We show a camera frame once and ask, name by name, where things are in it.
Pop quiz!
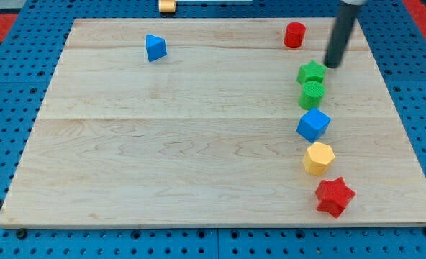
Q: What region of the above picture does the green cylinder block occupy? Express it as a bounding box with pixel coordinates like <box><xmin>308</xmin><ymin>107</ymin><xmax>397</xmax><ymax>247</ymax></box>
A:
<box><xmin>299</xmin><ymin>81</ymin><xmax>325</xmax><ymax>110</ymax></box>

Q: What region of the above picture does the yellow hexagon block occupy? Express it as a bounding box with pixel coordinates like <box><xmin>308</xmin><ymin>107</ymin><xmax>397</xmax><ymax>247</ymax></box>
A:
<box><xmin>302</xmin><ymin>142</ymin><xmax>335</xmax><ymax>176</ymax></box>

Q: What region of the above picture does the green star block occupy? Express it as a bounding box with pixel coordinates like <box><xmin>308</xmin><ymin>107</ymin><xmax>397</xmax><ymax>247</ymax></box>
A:
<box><xmin>296</xmin><ymin>60</ymin><xmax>327</xmax><ymax>85</ymax></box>

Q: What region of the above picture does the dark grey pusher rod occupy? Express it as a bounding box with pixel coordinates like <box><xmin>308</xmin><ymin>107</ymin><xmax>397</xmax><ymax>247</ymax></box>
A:
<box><xmin>324</xmin><ymin>0</ymin><xmax>366</xmax><ymax>68</ymax></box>

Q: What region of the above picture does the blue cube block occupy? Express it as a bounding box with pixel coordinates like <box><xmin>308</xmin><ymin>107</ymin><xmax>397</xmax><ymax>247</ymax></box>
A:
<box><xmin>296</xmin><ymin>108</ymin><xmax>331</xmax><ymax>142</ymax></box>

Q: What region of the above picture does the red cylinder block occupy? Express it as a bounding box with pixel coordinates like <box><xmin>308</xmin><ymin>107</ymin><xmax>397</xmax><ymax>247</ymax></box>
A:
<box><xmin>284</xmin><ymin>22</ymin><xmax>306</xmax><ymax>48</ymax></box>

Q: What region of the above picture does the wooden board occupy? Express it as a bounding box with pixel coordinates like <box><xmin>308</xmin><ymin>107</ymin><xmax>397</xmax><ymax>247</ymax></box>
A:
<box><xmin>0</xmin><ymin>18</ymin><xmax>426</xmax><ymax>229</ymax></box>

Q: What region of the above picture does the blue triangle block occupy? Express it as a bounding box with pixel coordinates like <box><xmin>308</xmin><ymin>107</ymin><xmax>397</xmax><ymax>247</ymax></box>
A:
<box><xmin>145</xmin><ymin>34</ymin><xmax>167</xmax><ymax>62</ymax></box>

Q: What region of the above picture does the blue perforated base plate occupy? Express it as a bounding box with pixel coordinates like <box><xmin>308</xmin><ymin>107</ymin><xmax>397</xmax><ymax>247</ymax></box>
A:
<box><xmin>0</xmin><ymin>0</ymin><xmax>426</xmax><ymax>258</ymax></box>

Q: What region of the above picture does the red star block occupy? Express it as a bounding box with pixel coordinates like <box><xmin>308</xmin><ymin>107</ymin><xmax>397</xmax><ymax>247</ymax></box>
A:
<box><xmin>315</xmin><ymin>177</ymin><xmax>356</xmax><ymax>218</ymax></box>

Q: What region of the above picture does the yellow block at top edge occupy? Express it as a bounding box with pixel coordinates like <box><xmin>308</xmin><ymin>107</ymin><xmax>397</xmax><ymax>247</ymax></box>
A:
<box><xmin>158</xmin><ymin>0</ymin><xmax>176</xmax><ymax>13</ymax></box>

